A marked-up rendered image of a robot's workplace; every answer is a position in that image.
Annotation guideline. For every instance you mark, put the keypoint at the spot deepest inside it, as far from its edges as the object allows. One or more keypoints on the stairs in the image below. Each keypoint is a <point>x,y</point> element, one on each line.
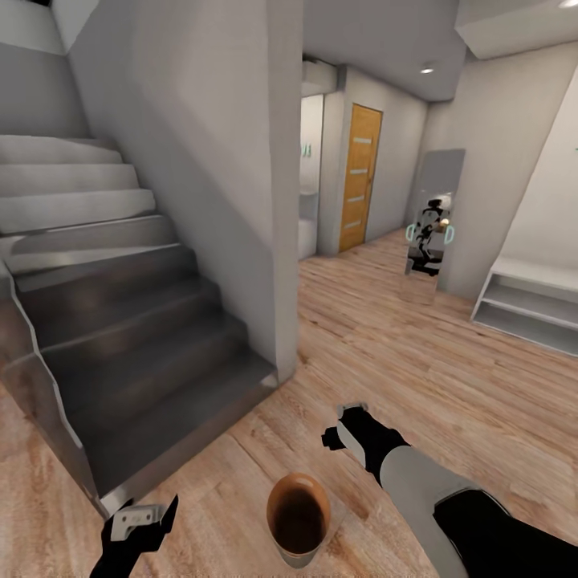
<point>112,344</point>

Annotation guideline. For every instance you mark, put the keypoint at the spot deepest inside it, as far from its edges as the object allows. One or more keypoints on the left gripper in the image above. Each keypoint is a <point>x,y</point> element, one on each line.
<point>123,554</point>

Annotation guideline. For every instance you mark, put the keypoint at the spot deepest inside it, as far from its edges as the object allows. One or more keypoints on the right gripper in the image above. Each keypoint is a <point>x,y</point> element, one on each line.
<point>332,439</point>

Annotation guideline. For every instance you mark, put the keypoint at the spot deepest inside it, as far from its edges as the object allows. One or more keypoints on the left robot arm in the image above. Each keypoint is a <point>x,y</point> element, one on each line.
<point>134,529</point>

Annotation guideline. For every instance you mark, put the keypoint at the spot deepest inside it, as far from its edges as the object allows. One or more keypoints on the door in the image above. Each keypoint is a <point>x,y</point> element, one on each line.
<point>362,149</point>

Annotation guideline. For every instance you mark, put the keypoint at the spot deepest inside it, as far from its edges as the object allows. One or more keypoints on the trash can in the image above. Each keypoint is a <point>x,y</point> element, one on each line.
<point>298,518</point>

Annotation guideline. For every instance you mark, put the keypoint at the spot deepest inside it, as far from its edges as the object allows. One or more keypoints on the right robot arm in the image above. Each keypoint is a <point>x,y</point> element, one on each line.
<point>465,531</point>

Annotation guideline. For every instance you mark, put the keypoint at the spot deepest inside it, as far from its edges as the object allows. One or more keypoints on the standing mirror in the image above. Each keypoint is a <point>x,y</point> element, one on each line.
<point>429,234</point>

